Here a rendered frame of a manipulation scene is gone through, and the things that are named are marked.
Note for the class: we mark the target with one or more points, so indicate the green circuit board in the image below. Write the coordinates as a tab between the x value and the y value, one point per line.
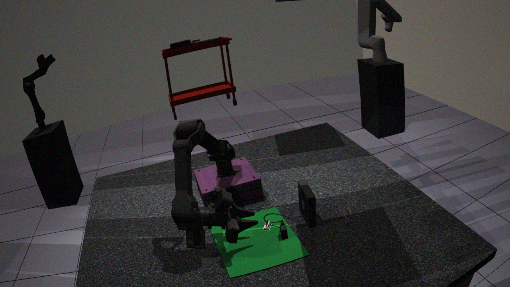
259	247

